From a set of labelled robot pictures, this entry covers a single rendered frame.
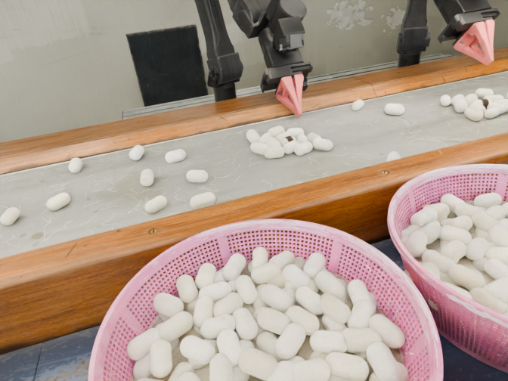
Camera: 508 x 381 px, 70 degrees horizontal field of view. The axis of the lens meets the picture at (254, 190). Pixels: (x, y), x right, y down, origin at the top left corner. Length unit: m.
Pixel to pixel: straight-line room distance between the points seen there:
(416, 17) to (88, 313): 1.10
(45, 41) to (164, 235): 2.30
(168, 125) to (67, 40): 1.93
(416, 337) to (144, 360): 0.22
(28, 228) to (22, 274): 0.14
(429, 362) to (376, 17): 2.93
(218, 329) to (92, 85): 2.41
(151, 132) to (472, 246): 0.57
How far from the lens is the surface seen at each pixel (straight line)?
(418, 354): 0.33
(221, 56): 0.99
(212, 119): 0.75
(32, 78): 2.71
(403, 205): 0.47
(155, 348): 0.34
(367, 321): 0.35
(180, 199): 0.53
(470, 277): 0.40
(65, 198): 0.59
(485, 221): 0.48
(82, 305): 0.46
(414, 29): 1.24
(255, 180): 0.54
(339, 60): 3.02
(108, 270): 0.43
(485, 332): 0.38
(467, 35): 0.89
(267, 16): 0.82
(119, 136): 0.75
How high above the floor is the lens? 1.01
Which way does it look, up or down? 31 degrees down
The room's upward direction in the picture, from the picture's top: 7 degrees counter-clockwise
